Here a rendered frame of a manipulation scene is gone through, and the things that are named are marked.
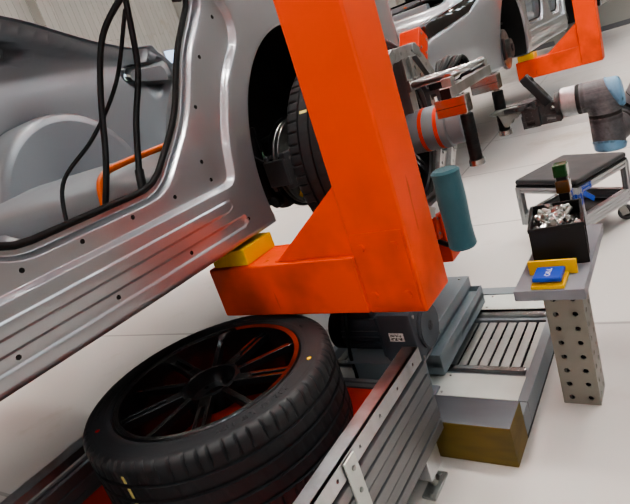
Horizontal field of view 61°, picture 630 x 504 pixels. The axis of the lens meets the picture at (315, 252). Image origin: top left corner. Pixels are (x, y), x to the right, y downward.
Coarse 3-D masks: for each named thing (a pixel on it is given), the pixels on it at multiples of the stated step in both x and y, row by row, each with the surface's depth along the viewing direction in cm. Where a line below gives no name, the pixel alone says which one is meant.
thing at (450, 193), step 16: (432, 176) 164; (448, 176) 161; (448, 192) 163; (464, 192) 165; (448, 208) 165; (464, 208) 165; (448, 224) 168; (464, 224) 166; (448, 240) 171; (464, 240) 167
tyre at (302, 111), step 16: (288, 112) 168; (304, 112) 163; (288, 128) 167; (304, 128) 163; (288, 144) 167; (304, 144) 163; (304, 160) 165; (320, 160) 162; (432, 160) 201; (304, 176) 167; (320, 176) 165; (304, 192) 170; (320, 192) 167
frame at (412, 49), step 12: (396, 48) 164; (408, 48) 172; (396, 60) 164; (420, 60) 179; (420, 72) 188; (432, 72) 186; (432, 96) 194; (444, 156) 200; (432, 192) 190; (432, 204) 177; (432, 216) 175
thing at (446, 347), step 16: (480, 288) 213; (464, 304) 208; (480, 304) 211; (464, 320) 196; (448, 336) 190; (464, 336) 195; (352, 352) 196; (432, 352) 183; (448, 352) 182; (352, 368) 199; (432, 368) 180; (448, 368) 181
